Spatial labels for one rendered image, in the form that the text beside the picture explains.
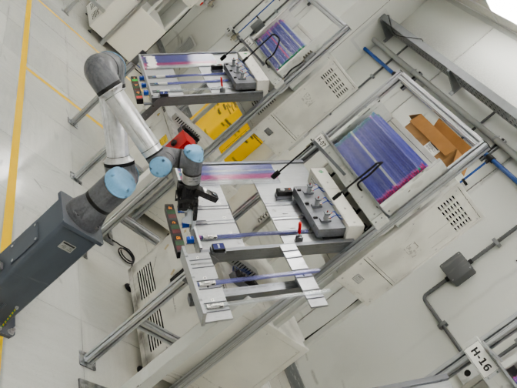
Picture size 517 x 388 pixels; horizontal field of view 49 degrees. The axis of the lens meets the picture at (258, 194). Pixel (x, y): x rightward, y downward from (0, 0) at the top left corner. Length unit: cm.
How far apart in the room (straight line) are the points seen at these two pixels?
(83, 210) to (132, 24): 485
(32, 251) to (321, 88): 230
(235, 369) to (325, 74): 195
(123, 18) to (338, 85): 348
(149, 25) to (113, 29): 41
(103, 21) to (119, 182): 482
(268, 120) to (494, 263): 173
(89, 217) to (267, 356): 128
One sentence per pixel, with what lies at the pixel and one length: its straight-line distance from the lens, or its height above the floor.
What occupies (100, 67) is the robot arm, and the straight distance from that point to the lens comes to 205.
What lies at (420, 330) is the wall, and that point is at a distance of 398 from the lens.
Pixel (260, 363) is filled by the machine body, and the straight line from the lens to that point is 301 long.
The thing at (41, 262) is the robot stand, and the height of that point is 35.
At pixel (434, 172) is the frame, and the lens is 254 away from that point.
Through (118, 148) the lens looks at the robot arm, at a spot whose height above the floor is 80.
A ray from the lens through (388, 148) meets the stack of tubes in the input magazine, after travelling 272.
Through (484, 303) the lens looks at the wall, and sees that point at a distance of 389.
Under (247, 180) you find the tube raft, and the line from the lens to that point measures 284.
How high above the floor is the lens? 150
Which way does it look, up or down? 11 degrees down
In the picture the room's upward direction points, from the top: 50 degrees clockwise
